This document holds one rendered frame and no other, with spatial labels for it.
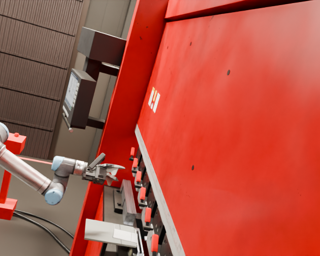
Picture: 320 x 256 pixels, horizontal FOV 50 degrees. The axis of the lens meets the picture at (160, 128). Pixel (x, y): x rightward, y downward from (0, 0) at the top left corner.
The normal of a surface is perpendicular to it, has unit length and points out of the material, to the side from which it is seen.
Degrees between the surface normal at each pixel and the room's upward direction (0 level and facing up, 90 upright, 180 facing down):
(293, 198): 90
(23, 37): 90
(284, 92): 90
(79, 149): 90
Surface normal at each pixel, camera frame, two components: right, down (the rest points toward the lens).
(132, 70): 0.16, 0.27
